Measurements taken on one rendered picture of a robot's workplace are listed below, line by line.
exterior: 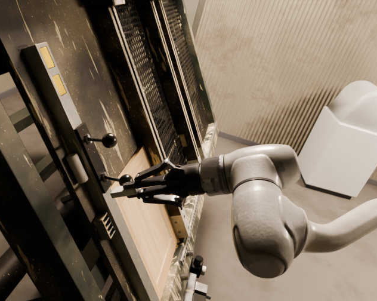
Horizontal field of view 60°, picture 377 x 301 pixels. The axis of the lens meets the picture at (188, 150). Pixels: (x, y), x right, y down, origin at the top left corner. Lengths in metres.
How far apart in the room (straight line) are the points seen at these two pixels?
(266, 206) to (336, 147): 3.64
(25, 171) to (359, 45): 4.34
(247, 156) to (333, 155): 3.59
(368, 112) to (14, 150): 3.86
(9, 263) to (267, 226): 1.24
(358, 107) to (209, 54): 1.90
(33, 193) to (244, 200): 0.42
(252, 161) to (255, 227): 0.16
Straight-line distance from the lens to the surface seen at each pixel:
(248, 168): 0.68
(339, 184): 4.52
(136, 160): 1.25
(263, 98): 4.64
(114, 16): 1.28
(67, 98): 0.92
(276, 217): 0.61
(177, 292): 1.43
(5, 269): 1.60
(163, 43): 1.75
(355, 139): 4.26
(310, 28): 4.52
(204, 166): 0.73
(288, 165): 0.70
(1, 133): 0.71
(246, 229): 0.60
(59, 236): 0.79
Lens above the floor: 1.96
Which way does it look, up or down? 28 degrees down
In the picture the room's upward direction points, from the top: 18 degrees clockwise
